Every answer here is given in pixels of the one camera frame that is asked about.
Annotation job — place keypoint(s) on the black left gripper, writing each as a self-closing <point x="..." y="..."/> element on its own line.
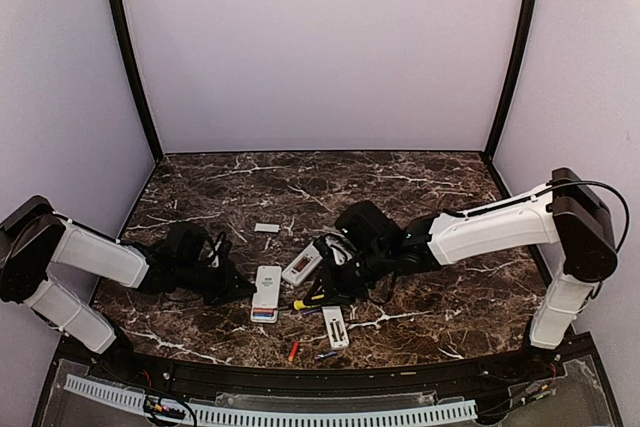
<point x="227" y="292"/>

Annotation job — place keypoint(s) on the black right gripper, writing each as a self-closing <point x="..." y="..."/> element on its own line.
<point x="330" y="283"/>

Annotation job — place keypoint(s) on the yellow handled screwdriver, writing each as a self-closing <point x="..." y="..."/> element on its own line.
<point x="301" y="304"/>

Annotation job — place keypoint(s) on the white remote with barcode label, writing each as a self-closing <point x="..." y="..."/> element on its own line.
<point x="302" y="266"/>

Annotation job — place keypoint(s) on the white button remote control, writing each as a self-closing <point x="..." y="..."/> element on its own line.
<point x="336" y="327"/>

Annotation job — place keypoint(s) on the plain white slim remote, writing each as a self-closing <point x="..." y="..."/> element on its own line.
<point x="267" y="283"/>

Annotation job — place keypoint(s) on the red blue battery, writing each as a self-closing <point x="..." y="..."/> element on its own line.
<point x="293" y="351"/>

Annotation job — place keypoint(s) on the grey battery cover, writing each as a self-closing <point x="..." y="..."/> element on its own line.
<point x="267" y="228"/>

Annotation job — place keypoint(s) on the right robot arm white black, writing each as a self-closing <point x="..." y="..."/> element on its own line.
<point x="565" y="211"/>

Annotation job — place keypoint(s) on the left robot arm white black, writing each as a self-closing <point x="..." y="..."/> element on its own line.
<point x="35" y="236"/>

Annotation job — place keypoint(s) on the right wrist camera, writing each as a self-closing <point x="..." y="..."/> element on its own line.
<point x="340" y="247"/>

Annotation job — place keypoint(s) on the white slotted cable duct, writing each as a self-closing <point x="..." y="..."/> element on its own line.
<point x="254" y="410"/>

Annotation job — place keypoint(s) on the left black frame post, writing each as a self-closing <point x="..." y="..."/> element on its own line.
<point x="119" y="19"/>

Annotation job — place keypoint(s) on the black frame post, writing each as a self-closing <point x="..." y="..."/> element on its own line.
<point x="119" y="19"/>
<point x="518" y="49"/>

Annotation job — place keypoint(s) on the right black frame post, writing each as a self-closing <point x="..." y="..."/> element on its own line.
<point x="518" y="49"/>

